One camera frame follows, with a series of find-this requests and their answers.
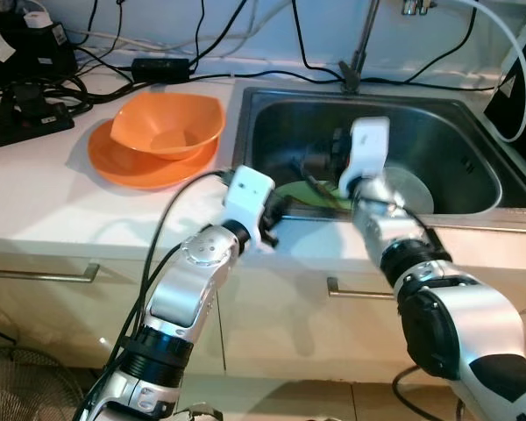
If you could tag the orange plastic bowl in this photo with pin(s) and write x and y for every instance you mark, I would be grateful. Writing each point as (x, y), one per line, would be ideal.
(167, 123)

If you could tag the orange plastic plate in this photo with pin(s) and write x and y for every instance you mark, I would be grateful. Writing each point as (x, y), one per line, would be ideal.
(123, 167)

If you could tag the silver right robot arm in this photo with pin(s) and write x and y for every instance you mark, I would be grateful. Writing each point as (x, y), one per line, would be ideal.
(456, 324)

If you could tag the cream kitchen base cabinet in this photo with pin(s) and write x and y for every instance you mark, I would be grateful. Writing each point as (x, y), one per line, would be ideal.
(272, 333)

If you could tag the green plate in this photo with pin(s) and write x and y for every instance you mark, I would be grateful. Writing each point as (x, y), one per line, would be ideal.
(298, 197)

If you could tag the pale green bowl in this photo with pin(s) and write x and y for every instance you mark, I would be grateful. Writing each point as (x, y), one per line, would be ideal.
(412, 189)

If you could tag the grey metal faucet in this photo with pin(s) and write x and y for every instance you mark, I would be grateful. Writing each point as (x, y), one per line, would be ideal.
(359, 53)

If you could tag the black power adapter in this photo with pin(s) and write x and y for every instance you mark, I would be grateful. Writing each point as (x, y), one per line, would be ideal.
(160, 68)

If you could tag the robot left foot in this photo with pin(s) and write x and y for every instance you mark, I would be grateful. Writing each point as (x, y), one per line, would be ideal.
(202, 414)

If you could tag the black power strip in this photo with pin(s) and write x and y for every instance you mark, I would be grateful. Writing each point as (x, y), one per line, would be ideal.
(26, 132)

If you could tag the black charger box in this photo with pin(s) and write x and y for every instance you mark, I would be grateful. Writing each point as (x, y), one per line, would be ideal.
(26, 48)

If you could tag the grey floor fan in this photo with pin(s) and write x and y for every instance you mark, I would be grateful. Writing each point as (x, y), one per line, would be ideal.
(26, 390)

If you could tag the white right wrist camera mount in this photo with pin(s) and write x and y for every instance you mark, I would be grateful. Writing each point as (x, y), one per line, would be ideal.
(368, 145)

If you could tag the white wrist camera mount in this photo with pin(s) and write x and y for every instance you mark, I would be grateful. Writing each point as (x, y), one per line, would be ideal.
(368, 145)
(245, 193)

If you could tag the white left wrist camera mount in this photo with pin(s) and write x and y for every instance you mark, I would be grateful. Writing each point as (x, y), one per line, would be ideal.
(245, 193)

